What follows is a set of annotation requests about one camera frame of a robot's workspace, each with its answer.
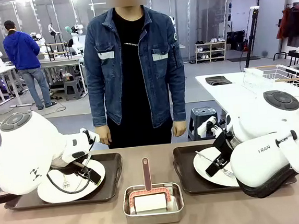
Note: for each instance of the grey step stool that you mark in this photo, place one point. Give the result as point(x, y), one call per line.
point(72, 90)

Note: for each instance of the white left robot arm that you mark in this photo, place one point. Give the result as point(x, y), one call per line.
point(25, 154)

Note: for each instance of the pile of black bags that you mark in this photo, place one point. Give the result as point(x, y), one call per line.
point(236, 40)

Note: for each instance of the denim sleeved left forearm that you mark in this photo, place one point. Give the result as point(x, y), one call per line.
point(178, 101)

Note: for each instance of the wooden shoe rack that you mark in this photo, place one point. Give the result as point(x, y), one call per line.
point(211, 51)

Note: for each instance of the dark grey plastic stool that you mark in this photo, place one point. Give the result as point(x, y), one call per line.
point(202, 120)

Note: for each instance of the rectangular steel container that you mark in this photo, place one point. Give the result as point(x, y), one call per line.
point(153, 217)

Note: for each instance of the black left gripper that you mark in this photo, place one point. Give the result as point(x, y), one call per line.
point(81, 169)

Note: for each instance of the black tripod stand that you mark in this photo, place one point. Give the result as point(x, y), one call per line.
point(251, 42)

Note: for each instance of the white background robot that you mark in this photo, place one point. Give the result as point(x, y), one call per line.
point(76, 39)
point(39, 40)
point(172, 21)

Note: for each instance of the black clothes rack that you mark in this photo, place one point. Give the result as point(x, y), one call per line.
point(287, 5)

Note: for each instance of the black floor mat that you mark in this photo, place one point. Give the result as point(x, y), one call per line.
point(243, 59)

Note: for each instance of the dark brown serving tray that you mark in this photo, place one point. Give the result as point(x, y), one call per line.
point(186, 177)
point(111, 170)

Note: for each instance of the white round plate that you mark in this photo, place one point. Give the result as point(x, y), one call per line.
point(200, 165)
point(67, 195)

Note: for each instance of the dark maroon hanging coat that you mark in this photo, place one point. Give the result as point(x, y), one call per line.
point(297, 25)

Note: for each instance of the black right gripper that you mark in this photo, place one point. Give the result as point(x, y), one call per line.
point(223, 146)

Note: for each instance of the person in denim jacket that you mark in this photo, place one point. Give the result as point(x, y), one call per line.
point(133, 79)

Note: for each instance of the long white work desk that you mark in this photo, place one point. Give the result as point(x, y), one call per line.
point(58, 62)

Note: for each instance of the wooden frame rack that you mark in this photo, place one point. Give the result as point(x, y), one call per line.
point(59, 53)

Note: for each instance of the person's right hand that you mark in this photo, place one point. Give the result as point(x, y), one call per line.
point(104, 135)

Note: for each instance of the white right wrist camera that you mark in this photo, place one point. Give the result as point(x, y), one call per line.
point(205, 126)

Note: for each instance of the orange hanging jacket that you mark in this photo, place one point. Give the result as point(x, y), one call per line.
point(283, 24)

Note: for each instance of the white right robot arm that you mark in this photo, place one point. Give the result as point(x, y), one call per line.
point(261, 160)

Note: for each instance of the person's left hand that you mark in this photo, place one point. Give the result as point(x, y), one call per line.
point(179, 129)

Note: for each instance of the man in blue hoodie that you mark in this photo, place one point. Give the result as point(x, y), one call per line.
point(23, 52)

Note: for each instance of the denim sleeved right forearm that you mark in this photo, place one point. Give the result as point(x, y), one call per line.
point(98, 108)

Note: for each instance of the white side table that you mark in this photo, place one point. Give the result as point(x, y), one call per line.
point(229, 94)

